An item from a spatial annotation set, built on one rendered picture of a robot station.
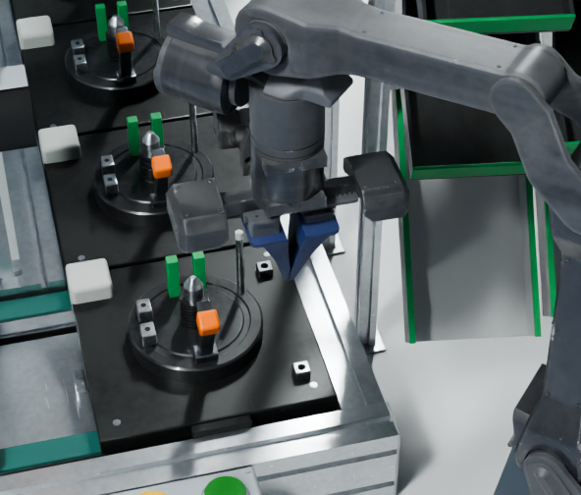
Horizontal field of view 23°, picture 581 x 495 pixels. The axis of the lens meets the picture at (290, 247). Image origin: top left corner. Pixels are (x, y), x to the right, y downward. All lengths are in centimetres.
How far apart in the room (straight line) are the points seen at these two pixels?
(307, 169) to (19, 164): 72
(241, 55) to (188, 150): 69
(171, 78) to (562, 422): 40
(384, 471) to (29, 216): 52
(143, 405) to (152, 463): 7
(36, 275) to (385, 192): 58
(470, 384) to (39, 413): 47
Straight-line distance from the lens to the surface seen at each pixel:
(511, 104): 95
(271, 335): 149
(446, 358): 163
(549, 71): 96
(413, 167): 132
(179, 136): 175
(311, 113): 106
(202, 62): 108
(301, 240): 114
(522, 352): 165
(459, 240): 147
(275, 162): 108
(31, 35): 192
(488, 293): 148
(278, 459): 140
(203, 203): 111
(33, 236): 166
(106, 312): 153
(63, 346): 158
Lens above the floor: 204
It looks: 42 degrees down
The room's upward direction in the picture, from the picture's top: straight up
